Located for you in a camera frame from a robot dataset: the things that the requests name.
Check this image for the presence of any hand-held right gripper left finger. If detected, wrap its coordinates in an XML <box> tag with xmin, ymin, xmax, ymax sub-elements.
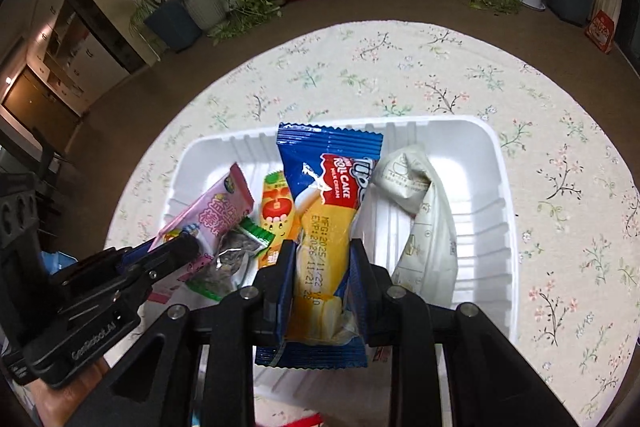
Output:
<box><xmin>65</xmin><ymin>239</ymin><xmax>301</xmax><ymax>427</ymax></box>

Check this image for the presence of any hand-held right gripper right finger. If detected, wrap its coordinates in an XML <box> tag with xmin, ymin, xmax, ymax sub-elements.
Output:
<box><xmin>349</xmin><ymin>238</ymin><xmax>581</xmax><ymax>427</ymax></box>

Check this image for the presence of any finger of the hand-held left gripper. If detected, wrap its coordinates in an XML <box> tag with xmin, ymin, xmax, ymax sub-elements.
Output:
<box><xmin>127</xmin><ymin>234</ymin><xmax>201</xmax><ymax>288</ymax></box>
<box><xmin>114</xmin><ymin>241</ymin><xmax>166</xmax><ymax>270</ymax></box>

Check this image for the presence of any green edged seed packet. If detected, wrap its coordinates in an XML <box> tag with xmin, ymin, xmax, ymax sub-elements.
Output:
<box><xmin>187</xmin><ymin>217</ymin><xmax>276</xmax><ymax>300</ymax></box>

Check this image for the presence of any pink cartoon snack packet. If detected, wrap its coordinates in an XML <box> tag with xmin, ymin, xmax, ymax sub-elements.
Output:
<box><xmin>150</xmin><ymin>163</ymin><xmax>256</xmax><ymax>303</ymax></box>

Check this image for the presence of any yellow apple print snack packet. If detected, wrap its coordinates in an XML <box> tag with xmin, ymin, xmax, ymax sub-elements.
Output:
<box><xmin>256</xmin><ymin>171</ymin><xmax>303</xmax><ymax>269</ymax></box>

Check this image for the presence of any cream white snack packet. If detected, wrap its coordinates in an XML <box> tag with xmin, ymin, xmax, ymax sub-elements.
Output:
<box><xmin>372</xmin><ymin>144</ymin><xmax>460</xmax><ymax>300</ymax></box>

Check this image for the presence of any blue roll cake packet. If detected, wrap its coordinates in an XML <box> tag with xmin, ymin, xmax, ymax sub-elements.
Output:
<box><xmin>254</xmin><ymin>123</ymin><xmax>385</xmax><ymax>369</ymax></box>

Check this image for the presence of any white plastic tray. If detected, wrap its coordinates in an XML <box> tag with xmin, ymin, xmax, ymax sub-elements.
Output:
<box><xmin>150</xmin><ymin>114</ymin><xmax>520</xmax><ymax>410</ymax></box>

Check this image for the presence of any person's left hand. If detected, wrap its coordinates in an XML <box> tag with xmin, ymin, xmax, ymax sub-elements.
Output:
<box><xmin>30</xmin><ymin>354</ymin><xmax>113</xmax><ymax>427</ymax></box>

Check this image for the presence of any black perforated panel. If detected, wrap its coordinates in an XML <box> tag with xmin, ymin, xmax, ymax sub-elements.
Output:
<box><xmin>0</xmin><ymin>172</ymin><xmax>48</xmax><ymax>323</ymax></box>

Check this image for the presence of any plant in grey ribbed pot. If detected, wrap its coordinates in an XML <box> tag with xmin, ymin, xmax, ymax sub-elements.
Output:
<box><xmin>177</xmin><ymin>0</ymin><xmax>228</xmax><ymax>32</ymax></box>

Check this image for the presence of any red paper bag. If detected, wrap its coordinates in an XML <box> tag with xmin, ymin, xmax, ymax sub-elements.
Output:
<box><xmin>585</xmin><ymin>9</ymin><xmax>617</xmax><ymax>54</ymax></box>

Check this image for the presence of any glass sliding door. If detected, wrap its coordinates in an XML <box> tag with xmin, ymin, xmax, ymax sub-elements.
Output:
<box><xmin>612</xmin><ymin>0</ymin><xmax>640</xmax><ymax>72</ymax></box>

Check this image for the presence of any wooden wall cabinet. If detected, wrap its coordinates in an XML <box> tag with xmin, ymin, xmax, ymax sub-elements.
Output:
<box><xmin>0</xmin><ymin>0</ymin><xmax>131</xmax><ymax>128</ymax></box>

